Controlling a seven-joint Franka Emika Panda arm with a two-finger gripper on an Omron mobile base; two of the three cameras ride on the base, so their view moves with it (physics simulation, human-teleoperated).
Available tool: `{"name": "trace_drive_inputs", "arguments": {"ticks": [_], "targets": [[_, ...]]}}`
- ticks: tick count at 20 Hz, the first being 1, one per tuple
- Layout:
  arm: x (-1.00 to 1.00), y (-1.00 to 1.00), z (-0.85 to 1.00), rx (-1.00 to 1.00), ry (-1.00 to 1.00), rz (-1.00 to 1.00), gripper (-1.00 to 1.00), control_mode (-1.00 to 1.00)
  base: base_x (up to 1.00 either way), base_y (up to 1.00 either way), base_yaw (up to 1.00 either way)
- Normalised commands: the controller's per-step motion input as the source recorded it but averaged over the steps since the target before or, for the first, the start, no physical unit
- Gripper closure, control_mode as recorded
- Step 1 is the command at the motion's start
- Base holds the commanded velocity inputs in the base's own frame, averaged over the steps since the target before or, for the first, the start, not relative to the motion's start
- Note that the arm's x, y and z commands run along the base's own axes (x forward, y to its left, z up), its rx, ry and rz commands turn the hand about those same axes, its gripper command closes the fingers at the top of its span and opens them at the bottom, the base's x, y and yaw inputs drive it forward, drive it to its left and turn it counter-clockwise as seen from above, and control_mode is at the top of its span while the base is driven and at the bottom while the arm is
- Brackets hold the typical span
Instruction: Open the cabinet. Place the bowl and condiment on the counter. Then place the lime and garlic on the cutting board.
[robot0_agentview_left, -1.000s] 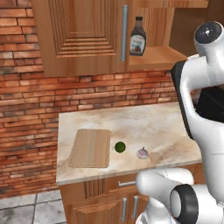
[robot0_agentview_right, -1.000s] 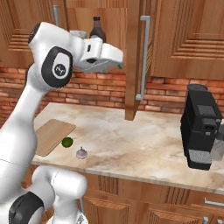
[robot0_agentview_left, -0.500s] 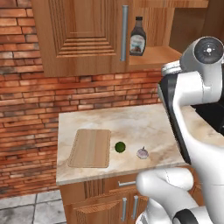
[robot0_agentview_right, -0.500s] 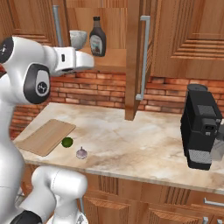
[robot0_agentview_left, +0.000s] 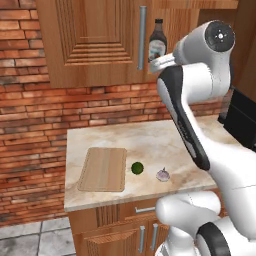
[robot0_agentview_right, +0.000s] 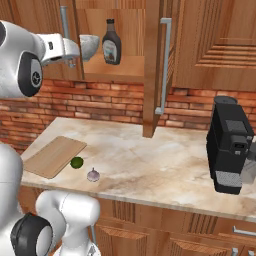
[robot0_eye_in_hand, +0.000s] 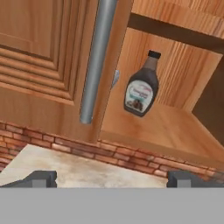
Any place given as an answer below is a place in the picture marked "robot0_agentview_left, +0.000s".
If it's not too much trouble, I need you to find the grey base cabinet door handle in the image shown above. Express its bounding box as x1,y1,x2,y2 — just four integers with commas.
138,225,146,255
151,222,160,252

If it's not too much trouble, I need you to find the wooden drawer front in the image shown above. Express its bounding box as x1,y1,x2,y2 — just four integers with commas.
117,199,161,222

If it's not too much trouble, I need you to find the wooden wall cabinet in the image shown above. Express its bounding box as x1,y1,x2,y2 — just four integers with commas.
146,0,256,101

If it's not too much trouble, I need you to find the green lime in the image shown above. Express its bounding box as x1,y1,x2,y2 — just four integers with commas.
130,161,145,176

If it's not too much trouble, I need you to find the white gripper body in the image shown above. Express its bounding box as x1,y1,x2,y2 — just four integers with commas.
148,53,178,75

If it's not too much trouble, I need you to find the wooden cutting board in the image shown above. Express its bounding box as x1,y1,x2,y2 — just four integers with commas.
76,146,128,193

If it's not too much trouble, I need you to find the dark brown condiment bottle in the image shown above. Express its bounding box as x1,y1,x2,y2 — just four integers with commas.
147,18,168,64

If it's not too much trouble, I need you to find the grey wall cabinet door handle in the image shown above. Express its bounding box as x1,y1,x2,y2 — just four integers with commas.
137,5,148,71

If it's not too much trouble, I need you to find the pale purple garlic bulb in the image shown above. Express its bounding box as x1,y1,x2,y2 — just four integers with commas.
155,166,171,183

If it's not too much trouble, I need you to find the wooden wall cabinet door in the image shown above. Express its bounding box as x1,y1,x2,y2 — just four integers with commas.
35,0,150,89

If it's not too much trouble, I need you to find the black appliance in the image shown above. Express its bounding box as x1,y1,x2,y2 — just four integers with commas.
217,85,256,152

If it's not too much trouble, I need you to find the wooden base cabinet door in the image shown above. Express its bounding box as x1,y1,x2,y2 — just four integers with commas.
73,220,150,256
147,218,172,256

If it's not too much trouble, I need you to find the grey drawer handle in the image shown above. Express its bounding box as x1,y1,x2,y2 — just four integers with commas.
134,206,157,215

